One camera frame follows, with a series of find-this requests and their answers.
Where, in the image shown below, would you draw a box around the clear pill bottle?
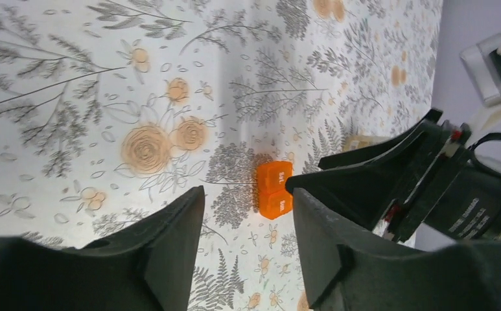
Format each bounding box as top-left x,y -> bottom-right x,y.
342,135 -> 388,152

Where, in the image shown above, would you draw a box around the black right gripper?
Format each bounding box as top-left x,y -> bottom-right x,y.
286,108 -> 501,242

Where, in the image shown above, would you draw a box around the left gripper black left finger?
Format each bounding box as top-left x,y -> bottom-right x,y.
0,186 -> 205,310

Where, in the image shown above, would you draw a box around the floral patterned mat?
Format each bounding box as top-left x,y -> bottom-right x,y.
0,1 -> 443,310

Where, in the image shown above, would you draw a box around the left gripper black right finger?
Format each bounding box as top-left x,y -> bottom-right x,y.
293,189 -> 501,310

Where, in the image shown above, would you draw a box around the orange pill organizer box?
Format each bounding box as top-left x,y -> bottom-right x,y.
256,161 -> 293,220

